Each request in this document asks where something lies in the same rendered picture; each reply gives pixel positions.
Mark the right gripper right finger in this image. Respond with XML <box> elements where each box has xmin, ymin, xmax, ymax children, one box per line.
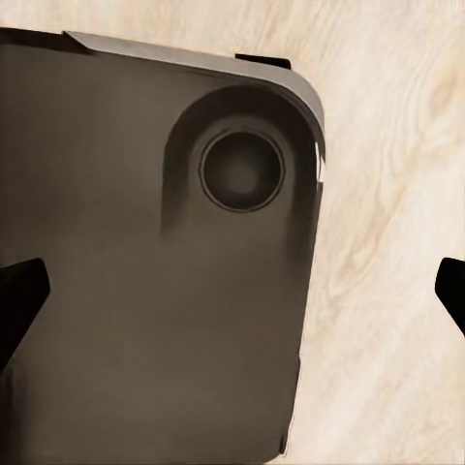
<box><xmin>434</xmin><ymin>257</ymin><xmax>465</xmax><ymax>334</ymax></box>

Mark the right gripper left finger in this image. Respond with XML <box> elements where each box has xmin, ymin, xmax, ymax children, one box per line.
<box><xmin>0</xmin><ymin>258</ymin><xmax>50</xmax><ymax>373</ymax></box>

